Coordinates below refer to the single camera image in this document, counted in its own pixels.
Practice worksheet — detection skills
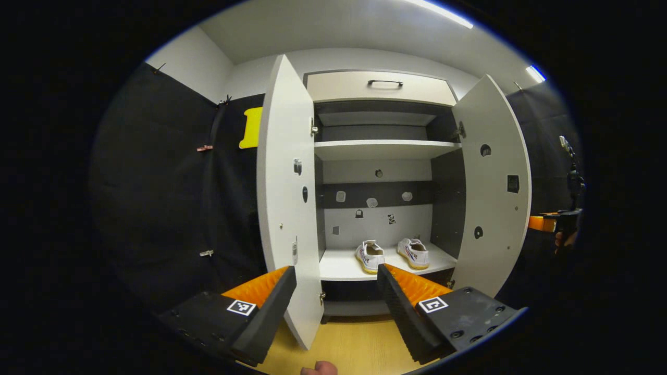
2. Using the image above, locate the black backdrop cloth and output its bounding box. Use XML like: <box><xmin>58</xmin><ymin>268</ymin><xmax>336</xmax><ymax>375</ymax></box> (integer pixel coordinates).
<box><xmin>89</xmin><ymin>62</ymin><xmax>584</xmax><ymax>313</ymax></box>

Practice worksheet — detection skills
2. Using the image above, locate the white shoe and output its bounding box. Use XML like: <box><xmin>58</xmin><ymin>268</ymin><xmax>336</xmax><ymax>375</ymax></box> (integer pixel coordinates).
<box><xmin>397</xmin><ymin>237</ymin><xmax>430</xmax><ymax>270</ymax></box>
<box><xmin>355</xmin><ymin>240</ymin><xmax>386</xmax><ymax>274</ymax></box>

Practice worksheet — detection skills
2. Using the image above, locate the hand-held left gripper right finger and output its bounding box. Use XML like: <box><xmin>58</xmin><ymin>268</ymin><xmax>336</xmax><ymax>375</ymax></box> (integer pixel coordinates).
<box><xmin>376</xmin><ymin>263</ymin><xmax>528</xmax><ymax>364</ymax></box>

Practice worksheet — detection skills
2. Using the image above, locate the white cabinet drawer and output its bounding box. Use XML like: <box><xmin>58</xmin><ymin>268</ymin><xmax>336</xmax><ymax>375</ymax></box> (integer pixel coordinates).
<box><xmin>306</xmin><ymin>71</ymin><xmax>458</xmax><ymax>106</ymax></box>

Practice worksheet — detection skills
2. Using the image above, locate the long ceiling light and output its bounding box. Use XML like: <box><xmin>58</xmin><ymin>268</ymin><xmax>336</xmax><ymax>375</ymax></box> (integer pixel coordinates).
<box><xmin>406</xmin><ymin>0</ymin><xmax>475</xmax><ymax>29</ymax></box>

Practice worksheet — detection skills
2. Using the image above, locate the white shoe cabinet door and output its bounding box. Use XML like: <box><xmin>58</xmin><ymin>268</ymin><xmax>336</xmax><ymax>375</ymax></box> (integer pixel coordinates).
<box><xmin>256</xmin><ymin>55</ymin><xmax>325</xmax><ymax>351</ymax></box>
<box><xmin>451</xmin><ymin>74</ymin><xmax>532</xmax><ymax>297</ymax></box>

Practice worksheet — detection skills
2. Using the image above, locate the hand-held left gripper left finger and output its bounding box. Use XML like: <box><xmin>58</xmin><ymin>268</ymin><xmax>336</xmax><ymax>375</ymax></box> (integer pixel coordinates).
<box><xmin>156</xmin><ymin>266</ymin><xmax>297</xmax><ymax>367</ymax></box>

